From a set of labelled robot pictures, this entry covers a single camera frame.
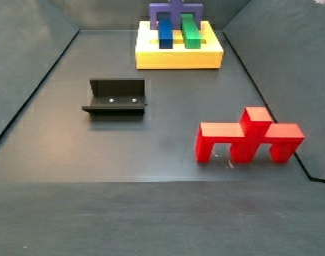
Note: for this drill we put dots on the purple comb-shaped block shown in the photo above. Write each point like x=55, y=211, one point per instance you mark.
x=175, y=8

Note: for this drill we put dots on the yellow slotted board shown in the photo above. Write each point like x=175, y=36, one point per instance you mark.
x=150, y=57

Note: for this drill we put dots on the green bar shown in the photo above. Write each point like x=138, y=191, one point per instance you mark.
x=190, y=32

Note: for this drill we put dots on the blue bar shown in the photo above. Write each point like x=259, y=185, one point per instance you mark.
x=164, y=31

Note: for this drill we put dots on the red comb-shaped block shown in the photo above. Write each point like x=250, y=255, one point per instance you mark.
x=245, y=135

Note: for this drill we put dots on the black angle fixture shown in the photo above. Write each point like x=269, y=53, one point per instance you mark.
x=116, y=96

